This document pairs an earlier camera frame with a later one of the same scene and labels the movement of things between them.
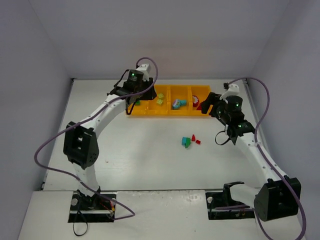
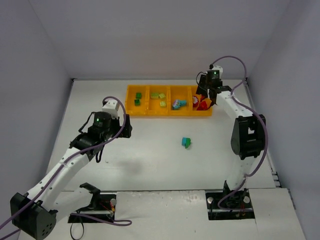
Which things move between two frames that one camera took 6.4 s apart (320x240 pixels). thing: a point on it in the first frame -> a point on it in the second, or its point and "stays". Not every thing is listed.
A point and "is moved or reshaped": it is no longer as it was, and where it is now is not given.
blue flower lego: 176,105 stays
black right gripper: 208,104 -> 208,88
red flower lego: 196,100 stays
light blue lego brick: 183,141 stays
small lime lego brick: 159,101 is moved or reshaped
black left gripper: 149,91 -> 125,126
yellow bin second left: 160,105 stays
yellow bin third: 179,92 stays
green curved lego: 188,142 stays
